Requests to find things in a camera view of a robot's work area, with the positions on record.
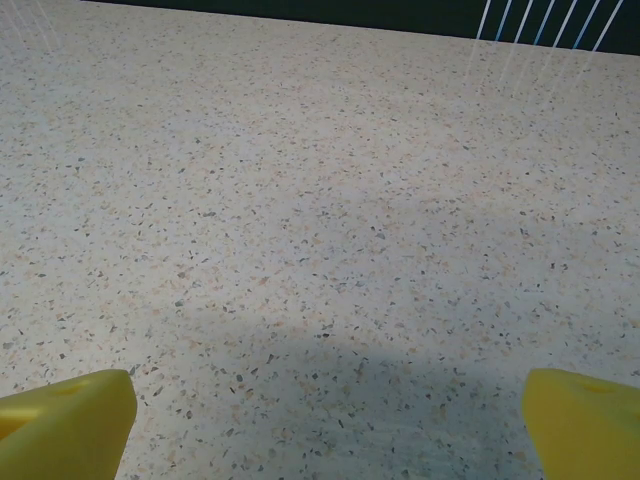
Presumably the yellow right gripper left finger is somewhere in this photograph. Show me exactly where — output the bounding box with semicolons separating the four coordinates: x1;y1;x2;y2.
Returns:
0;369;139;480

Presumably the blue printed enclosure panel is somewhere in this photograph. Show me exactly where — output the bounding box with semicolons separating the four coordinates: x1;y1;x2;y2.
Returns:
79;0;640;53

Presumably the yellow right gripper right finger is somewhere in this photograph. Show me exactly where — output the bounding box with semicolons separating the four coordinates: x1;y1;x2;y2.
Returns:
521;368;640;480

